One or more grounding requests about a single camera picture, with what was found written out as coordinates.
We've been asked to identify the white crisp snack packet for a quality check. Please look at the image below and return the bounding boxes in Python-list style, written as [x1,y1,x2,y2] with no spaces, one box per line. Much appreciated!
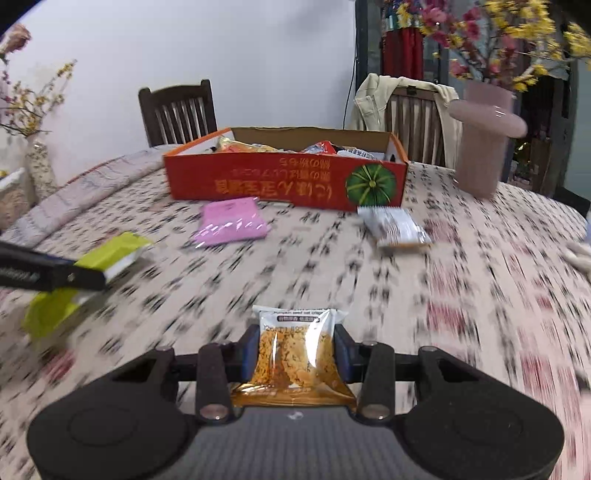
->
[231,305,358,408]

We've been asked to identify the dark wooden chair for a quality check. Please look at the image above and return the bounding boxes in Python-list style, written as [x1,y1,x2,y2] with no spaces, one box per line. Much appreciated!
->
[137,79,219,147]

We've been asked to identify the floral ceramic vase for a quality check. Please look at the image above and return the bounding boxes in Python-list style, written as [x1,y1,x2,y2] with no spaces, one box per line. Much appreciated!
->
[25,137,59,200]

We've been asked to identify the brown wooden chair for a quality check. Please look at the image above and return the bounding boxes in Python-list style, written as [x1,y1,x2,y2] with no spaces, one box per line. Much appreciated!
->
[384,87,448,168]

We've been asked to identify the black cable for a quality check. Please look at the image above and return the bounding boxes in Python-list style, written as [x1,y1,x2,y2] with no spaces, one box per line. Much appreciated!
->
[344,46,360,131]

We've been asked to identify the gold snack packet red label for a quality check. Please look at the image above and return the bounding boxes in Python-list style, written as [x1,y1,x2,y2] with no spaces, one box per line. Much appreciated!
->
[215,136,283,153]

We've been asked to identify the orange cardboard box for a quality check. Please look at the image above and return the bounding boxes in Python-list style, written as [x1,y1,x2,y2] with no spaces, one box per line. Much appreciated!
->
[163,126,410,212]

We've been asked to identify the pink snack packet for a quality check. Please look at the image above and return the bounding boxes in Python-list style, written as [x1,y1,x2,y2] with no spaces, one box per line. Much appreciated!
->
[192,197,271,246]

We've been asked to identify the yellow and pink flower branches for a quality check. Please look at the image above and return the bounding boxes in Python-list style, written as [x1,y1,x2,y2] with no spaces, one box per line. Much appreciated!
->
[382,0,591,94]

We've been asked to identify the yellow flower twigs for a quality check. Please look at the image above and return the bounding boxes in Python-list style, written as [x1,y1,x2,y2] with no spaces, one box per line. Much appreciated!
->
[0,59,78,138]

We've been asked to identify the green snack packet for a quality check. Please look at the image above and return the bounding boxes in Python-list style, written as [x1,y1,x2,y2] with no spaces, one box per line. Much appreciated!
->
[22,232,154,341]

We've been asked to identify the floral patterned container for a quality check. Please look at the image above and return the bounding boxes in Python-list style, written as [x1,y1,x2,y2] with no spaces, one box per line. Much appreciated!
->
[0,167,36,230]

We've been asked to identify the red hanging garment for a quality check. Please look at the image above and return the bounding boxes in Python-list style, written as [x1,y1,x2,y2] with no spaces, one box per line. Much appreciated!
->
[382,25,424,80]

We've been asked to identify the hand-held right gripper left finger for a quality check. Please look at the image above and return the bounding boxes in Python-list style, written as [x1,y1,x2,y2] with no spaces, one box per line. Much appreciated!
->
[88,324,260,422]

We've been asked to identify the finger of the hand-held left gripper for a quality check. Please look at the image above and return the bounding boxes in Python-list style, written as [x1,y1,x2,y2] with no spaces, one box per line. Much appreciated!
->
[46,259,108,292]

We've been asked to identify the pink striped cloth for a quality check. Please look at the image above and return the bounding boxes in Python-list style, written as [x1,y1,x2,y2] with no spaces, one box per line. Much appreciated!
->
[0,144,179,241]

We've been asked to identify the pink glass vase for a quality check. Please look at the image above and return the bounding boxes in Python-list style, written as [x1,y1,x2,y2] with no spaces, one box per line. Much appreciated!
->
[448,80,528,200]

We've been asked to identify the red white snack packet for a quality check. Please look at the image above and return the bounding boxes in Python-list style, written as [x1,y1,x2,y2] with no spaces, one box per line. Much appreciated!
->
[299,140,345,156]

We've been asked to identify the beige jacket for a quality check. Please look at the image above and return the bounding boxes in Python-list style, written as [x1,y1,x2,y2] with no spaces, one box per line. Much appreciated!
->
[350,72,463,154]

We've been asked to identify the white cloth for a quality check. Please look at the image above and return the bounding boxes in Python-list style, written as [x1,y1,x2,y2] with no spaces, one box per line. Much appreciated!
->
[560,241,591,281]

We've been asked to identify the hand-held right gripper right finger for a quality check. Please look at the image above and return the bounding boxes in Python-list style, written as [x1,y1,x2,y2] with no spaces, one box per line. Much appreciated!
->
[334,324,505,424]

